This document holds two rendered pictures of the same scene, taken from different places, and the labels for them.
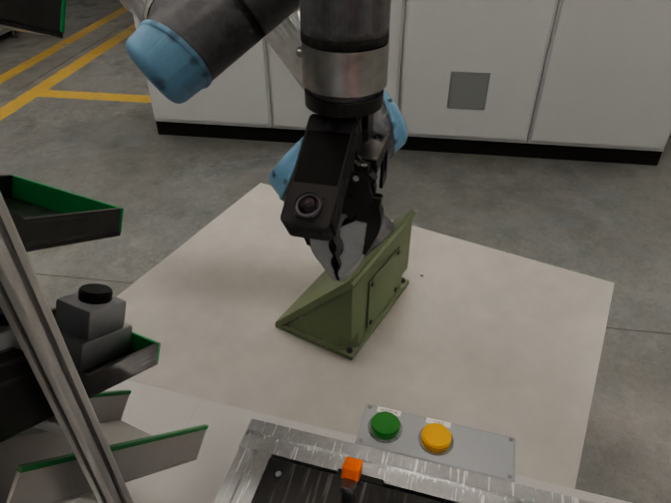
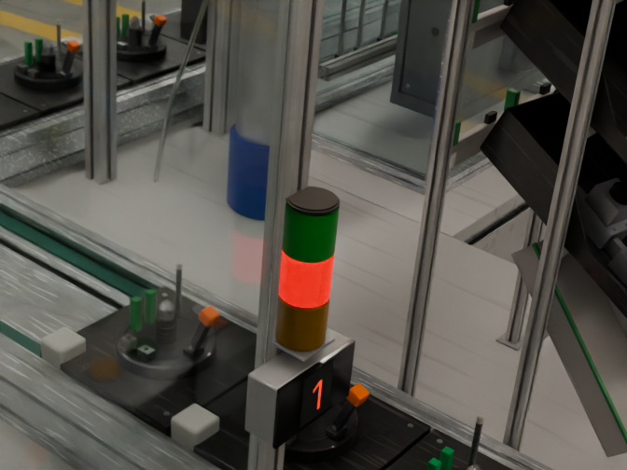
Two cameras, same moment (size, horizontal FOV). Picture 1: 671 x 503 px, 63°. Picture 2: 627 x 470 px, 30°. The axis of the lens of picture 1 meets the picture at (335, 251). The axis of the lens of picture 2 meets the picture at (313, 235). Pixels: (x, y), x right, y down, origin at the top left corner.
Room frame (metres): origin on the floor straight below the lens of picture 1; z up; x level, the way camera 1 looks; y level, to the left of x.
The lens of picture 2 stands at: (0.42, -1.05, 1.91)
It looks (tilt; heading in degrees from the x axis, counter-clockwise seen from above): 29 degrees down; 110
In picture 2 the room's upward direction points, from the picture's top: 5 degrees clockwise
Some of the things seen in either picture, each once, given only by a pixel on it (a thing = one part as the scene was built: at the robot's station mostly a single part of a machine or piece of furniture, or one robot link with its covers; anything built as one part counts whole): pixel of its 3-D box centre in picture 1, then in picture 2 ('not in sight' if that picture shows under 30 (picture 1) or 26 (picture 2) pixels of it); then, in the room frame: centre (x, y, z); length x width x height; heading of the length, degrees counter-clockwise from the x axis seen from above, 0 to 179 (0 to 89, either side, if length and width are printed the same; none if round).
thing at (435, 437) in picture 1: (435, 439); not in sight; (0.44, -0.14, 0.96); 0.04 x 0.04 x 0.02
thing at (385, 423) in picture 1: (384, 427); not in sight; (0.46, -0.07, 0.96); 0.04 x 0.04 x 0.02
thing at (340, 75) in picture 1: (340, 66); not in sight; (0.48, -0.01, 1.45); 0.08 x 0.08 x 0.05
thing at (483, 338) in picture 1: (349, 320); not in sight; (0.79, -0.03, 0.84); 0.90 x 0.70 x 0.03; 62
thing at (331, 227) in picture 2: not in sight; (310, 227); (0.09, -0.15, 1.38); 0.05 x 0.05 x 0.05
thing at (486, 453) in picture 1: (433, 452); not in sight; (0.44, -0.14, 0.93); 0.21 x 0.07 x 0.06; 74
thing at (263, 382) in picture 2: not in sight; (302, 310); (0.09, -0.15, 1.29); 0.12 x 0.05 x 0.25; 74
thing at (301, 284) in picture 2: not in sight; (306, 272); (0.09, -0.15, 1.33); 0.05 x 0.05 x 0.05
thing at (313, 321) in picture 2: not in sight; (301, 316); (0.09, -0.15, 1.28); 0.05 x 0.05 x 0.05
